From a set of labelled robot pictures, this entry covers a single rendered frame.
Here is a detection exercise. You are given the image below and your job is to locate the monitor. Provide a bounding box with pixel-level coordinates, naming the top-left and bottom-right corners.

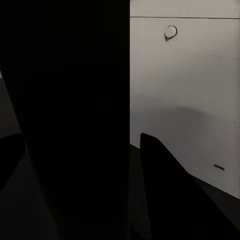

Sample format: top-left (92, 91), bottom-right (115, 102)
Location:
top-left (0, 0), bottom-right (240, 240)

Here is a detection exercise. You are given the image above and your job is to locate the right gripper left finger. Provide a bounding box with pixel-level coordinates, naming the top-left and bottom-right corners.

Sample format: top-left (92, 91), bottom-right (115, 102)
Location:
top-left (0, 133), bottom-right (26, 192)

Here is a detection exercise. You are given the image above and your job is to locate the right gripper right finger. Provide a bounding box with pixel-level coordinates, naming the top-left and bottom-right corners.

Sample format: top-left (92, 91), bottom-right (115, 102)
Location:
top-left (140, 133), bottom-right (240, 240)

